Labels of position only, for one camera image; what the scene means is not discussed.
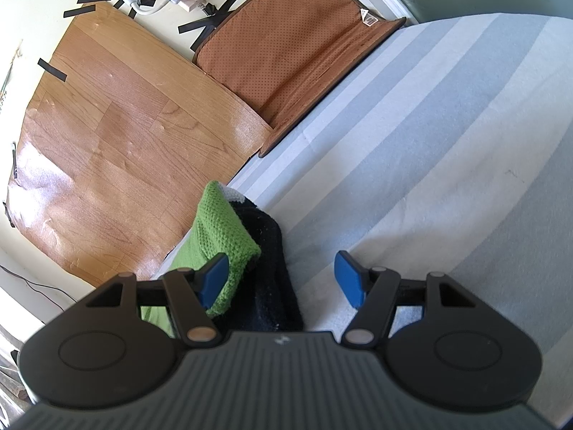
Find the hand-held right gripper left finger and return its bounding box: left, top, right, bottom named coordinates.
left=85, top=253, right=228, bottom=348

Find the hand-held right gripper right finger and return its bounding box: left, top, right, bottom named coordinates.
left=335, top=251, right=477, bottom=347

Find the green black white knit sweater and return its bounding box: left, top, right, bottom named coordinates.
left=139, top=180, right=305, bottom=336

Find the grey white striped bed sheet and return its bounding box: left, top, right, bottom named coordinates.
left=152, top=11, right=573, bottom=430

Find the brown perforated mat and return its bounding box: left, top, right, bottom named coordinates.
left=192, top=0, right=407, bottom=158

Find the wood-pattern wall sheet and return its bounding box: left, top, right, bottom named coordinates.
left=6, top=2, right=274, bottom=287

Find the thin black cable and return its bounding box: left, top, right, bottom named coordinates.
left=0, top=265, right=72, bottom=312

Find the paper strip on wall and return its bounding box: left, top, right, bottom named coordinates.
left=0, top=40, right=23, bottom=113

